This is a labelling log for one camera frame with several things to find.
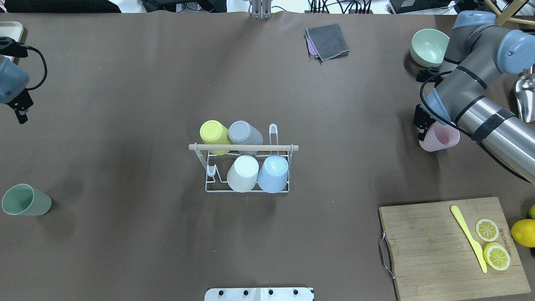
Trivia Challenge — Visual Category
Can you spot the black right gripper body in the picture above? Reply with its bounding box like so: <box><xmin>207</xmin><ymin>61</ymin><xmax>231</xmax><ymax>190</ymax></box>
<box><xmin>413</xmin><ymin>105</ymin><xmax>434</xmax><ymax>131</ymax></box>

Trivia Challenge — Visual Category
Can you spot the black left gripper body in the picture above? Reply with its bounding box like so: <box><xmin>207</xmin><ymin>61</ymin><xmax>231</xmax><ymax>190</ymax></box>
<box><xmin>6</xmin><ymin>88</ymin><xmax>34</xmax><ymax>114</ymax></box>

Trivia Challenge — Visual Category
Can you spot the pink cup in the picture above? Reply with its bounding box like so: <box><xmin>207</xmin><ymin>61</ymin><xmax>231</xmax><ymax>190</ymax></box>
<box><xmin>420</xmin><ymin>122</ymin><xmax>461</xmax><ymax>152</ymax></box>

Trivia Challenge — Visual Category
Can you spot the green cup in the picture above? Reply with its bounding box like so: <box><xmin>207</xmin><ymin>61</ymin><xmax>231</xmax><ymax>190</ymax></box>
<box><xmin>1</xmin><ymin>184</ymin><xmax>52</xmax><ymax>216</ymax></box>

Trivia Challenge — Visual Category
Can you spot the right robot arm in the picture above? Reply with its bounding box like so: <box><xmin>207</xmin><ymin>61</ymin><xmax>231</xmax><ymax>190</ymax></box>
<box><xmin>413</xmin><ymin>11</ymin><xmax>535</xmax><ymax>183</ymax></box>

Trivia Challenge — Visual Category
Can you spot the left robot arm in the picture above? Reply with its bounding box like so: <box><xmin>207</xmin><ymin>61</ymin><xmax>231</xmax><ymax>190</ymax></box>
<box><xmin>0</xmin><ymin>36</ymin><xmax>48</xmax><ymax>124</ymax></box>

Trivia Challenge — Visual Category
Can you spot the light blue cup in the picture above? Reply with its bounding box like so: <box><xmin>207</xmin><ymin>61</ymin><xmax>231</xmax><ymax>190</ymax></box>
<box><xmin>257</xmin><ymin>156</ymin><xmax>289</xmax><ymax>193</ymax></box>

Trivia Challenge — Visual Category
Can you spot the grey cup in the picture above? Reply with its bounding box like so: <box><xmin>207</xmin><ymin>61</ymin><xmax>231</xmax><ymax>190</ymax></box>
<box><xmin>229</xmin><ymin>120</ymin><xmax>263</xmax><ymax>145</ymax></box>

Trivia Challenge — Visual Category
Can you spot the cream white cup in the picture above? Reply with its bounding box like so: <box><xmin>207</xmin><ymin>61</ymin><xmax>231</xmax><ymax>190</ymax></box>
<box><xmin>227</xmin><ymin>156</ymin><xmax>259</xmax><ymax>193</ymax></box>

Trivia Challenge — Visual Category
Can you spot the yellow cup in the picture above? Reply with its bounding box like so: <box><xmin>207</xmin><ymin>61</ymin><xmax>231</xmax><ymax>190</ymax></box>
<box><xmin>199</xmin><ymin>120</ymin><xmax>233</xmax><ymax>145</ymax></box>

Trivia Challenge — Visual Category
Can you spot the cream plastic tray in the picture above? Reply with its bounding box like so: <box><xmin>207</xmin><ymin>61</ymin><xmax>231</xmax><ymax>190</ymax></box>
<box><xmin>0</xmin><ymin>21</ymin><xmax>24</xmax><ymax>42</ymax></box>

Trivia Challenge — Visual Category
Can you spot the green bowl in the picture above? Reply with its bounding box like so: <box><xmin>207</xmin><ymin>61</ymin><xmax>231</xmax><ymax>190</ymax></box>
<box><xmin>410</xmin><ymin>28</ymin><xmax>450</xmax><ymax>67</ymax></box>

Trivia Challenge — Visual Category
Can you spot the lemon slice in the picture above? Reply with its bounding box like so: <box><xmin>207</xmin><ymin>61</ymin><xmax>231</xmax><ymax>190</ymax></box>
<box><xmin>483</xmin><ymin>242</ymin><xmax>511</xmax><ymax>271</ymax></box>
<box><xmin>475</xmin><ymin>218</ymin><xmax>499</xmax><ymax>242</ymax></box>

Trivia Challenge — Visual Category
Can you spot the wooden cutting board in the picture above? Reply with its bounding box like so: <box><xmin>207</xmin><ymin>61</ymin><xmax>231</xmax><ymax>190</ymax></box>
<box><xmin>379</xmin><ymin>197</ymin><xmax>532</xmax><ymax>301</ymax></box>

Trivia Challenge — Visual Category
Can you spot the grey folded cloth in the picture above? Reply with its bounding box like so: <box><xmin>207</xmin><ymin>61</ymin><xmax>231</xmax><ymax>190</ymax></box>
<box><xmin>305</xmin><ymin>23</ymin><xmax>349</xmax><ymax>62</ymax></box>

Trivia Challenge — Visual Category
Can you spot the yellow plastic knife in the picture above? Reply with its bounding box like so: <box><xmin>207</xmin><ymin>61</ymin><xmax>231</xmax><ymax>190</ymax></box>
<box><xmin>450</xmin><ymin>204</ymin><xmax>488</xmax><ymax>273</ymax></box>

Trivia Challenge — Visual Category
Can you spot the whole yellow lemon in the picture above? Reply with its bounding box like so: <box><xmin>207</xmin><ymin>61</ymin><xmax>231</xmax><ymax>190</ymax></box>
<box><xmin>510</xmin><ymin>219</ymin><xmax>535</xmax><ymax>248</ymax></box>

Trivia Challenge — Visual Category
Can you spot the wooden mug tree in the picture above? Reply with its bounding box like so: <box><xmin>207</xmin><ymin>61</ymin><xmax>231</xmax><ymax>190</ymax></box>
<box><xmin>484</xmin><ymin>0</ymin><xmax>535</xmax><ymax>26</ymax></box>

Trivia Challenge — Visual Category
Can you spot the aluminium frame post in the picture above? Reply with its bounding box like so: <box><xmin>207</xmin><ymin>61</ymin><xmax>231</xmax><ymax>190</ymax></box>
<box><xmin>250</xmin><ymin>0</ymin><xmax>273</xmax><ymax>20</ymax></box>

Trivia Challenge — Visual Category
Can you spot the white wire cup holder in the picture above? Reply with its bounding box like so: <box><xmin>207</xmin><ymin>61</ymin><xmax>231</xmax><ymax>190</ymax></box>
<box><xmin>189</xmin><ymin>120</ymin><xmax>299</xmax><ymax>193</ymax></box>

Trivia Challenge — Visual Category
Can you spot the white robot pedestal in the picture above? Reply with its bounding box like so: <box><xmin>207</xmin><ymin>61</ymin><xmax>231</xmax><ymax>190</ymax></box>
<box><xmin>204</xmin><ymin>286</ymin><xmax>315</xmax><ymax>301</ymax></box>

